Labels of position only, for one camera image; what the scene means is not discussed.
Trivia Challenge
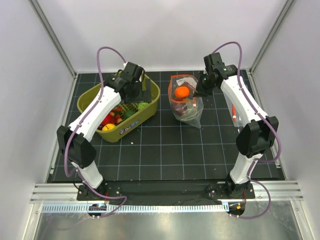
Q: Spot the orange tangerine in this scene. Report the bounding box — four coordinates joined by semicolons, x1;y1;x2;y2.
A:
174;86;190;99

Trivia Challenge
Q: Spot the olive green plastic basket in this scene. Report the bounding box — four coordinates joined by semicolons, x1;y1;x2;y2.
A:
76;73;161;143

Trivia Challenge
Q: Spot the clear zip bag orange zipper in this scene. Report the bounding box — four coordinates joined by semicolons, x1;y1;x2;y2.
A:
167;74;204;129

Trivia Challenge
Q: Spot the netted green melon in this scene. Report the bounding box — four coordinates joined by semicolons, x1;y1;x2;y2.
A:
174;102;204;125

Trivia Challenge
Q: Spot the dark red apple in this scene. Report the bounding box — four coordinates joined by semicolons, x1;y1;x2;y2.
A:
171;101;188;116

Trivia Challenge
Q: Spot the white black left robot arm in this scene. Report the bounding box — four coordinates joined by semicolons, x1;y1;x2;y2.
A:
56;62;152;200

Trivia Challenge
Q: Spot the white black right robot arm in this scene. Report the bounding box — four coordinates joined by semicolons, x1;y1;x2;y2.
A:
194;52;279;198

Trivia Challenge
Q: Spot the spare clear zip bag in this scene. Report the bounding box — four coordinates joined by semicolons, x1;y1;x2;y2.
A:
223;82;255;128

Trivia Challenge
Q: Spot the green avocado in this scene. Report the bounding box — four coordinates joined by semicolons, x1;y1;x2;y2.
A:
123;110;136;119

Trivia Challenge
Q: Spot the red strawberry bunch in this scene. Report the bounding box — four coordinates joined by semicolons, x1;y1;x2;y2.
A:
98;105;124;130

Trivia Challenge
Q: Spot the yellow apple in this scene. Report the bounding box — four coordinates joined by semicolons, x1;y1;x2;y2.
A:
101;123;116;132

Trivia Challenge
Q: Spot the black grid cutting mat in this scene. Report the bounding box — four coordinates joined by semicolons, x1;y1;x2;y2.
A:
46;69;286;182

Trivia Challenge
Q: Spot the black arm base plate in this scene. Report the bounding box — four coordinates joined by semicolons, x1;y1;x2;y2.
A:
76;181;256;201

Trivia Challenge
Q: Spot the white slotted cable duct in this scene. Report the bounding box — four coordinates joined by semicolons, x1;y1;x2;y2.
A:
41;202;229;214

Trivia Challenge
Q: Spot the aluminium front frame rail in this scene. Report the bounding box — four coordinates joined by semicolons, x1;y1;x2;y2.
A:
30;180;303;206

